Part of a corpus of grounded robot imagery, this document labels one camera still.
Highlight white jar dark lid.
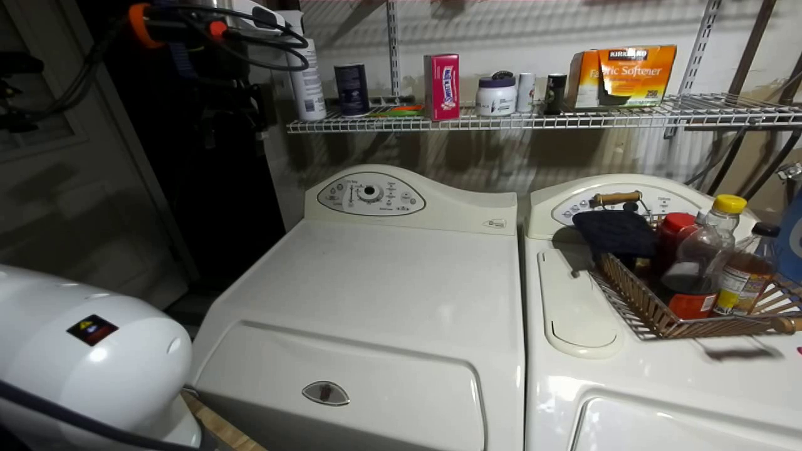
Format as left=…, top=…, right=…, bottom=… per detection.
left=476, top=71, right=520, bottom=119

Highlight white washing machine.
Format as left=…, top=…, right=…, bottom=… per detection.
left=184, top=162, right=527, bottom=451

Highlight red lid bottle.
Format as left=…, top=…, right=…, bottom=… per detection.
left=654, top=210, right=736, bottom=321

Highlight wooden plank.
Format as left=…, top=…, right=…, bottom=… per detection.
left=180, top=385, right=265, bottom=451

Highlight pink box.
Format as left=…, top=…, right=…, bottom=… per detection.
left=422, top=49, right=463, bottom=122

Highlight white spray bottle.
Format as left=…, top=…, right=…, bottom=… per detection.
left=289, top=9, right=328, bottom=126

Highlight round washer control dial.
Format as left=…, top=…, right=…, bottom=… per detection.
left=353, top=180, right=385, bottom=207

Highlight metal slotted shelf upright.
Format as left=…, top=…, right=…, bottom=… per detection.
left=674, top=0, right=728, bottom=99

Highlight amber jar yellow label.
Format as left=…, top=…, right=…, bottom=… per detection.
left=711, top=249, right=780, bottom=319

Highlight blue detergent bottle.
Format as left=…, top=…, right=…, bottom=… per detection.
left=749, top=185, right=802, bottom=287

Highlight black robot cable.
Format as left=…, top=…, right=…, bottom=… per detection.
left=0, top=0, right=313, bottom=451

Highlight colourful flat packet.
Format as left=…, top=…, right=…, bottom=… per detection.
left=368, top=99, right=426, bottom=119

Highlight white dryer machine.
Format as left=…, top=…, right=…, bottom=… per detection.
left=522, top=173, right=802, bottom=451

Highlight brush with wooden handle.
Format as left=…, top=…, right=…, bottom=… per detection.
left=587, top=190, right=646, bottom=213

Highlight small white bottle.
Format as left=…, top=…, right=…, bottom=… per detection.
left=513, top=71, right=538, bottom=117

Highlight yellow cap clear bottle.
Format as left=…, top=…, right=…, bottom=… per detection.
left=699, top=193, right=751, bottom=250

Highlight dark blue jar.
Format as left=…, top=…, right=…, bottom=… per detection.
left=334, top=63, right=370, bottom=117

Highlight grey panel door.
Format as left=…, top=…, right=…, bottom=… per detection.
left=0, top=0, right=203, bottom=314

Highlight brown wicker basket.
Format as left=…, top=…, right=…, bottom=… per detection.
left=573, top=210, right=802, bottom=342

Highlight orange softener sheet box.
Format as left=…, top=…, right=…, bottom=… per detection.
left=568, top=42, right=679, bottom=109

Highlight white wire shelf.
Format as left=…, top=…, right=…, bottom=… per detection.
left=286, top=92, right=802, bottom=137

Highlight small dark bottle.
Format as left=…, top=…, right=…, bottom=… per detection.
left=545, top=71, right=572, bottom=117

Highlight black wall hose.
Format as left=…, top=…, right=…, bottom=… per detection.
left=685, top=71, right=802, bottom=200

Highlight black gripper body orange accents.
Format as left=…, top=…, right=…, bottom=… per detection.
left=122, top=0, right=239, bottom=54

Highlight dark blue cloth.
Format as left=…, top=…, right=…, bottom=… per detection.
left=572, top=207, right=662, bottom=262

